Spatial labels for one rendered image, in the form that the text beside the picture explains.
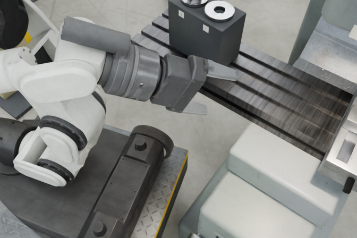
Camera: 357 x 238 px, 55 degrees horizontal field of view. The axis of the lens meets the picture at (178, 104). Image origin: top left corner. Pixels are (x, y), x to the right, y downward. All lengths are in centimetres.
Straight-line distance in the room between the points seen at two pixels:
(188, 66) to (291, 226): 72
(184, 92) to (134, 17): 237
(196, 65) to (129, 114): 171
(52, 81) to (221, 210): 75
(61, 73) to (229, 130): 176
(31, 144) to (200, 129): 113
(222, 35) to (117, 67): 56
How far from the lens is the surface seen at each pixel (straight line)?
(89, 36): 51
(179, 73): 56
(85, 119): 97
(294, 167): 110
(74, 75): 51
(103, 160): 145
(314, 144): 109
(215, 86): 113
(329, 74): 133
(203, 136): 214
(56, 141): 97
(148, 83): 54
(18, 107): 246
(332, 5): 82
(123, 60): 53
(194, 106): 66
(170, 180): 156
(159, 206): 152
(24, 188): 148
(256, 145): 111
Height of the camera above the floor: 182
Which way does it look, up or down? 53 degrees down
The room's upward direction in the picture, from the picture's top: straight up
